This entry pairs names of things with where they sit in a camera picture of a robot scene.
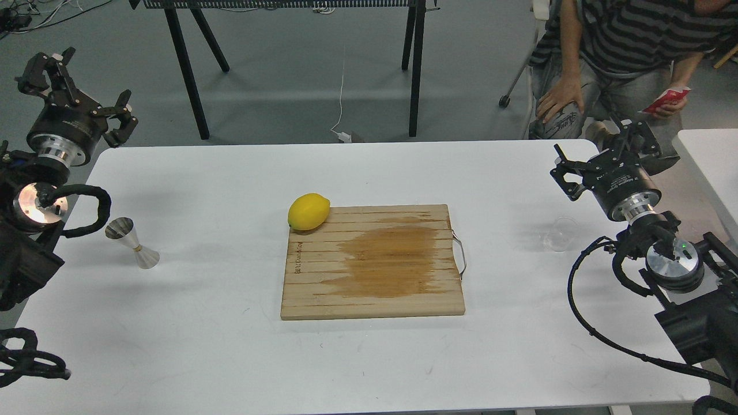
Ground small clear glass cup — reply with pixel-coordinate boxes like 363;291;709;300
542;216;580;252

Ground person in striped shirt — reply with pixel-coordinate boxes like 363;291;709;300
528;1;736;145

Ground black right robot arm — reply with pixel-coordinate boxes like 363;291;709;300
551;122;737;393

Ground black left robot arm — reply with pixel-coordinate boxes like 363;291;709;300
1;47;139;312

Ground white cable with plug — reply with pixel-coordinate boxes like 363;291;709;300
330;43;365;144

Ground person's right hand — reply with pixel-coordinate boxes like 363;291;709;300
536;76;586;123

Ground yellow lemon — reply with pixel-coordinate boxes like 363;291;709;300
288;193;330;231

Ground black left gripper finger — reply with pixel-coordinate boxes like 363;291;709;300
89;89;139;149
16;47;85;110

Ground black metal table frame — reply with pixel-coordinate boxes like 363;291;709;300
126;1;440;141

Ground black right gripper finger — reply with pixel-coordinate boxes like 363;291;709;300
551;144;600;201
599;122;662;165

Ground cables on floor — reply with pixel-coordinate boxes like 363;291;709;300
0;0;113;41

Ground white side table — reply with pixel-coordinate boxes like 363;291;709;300
674;129;737;240

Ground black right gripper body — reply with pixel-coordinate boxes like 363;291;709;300
588;153;662;222

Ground person's left hand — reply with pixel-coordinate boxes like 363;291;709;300
651;96;688;120

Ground red card packet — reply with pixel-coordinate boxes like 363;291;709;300
639;86;692;115

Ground steel double jigger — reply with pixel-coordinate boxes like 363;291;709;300
104;216;160;270

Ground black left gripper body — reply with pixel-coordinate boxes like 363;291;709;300
27;105;108;168

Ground wooden cutting board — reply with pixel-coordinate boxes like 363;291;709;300
280;204;466;320

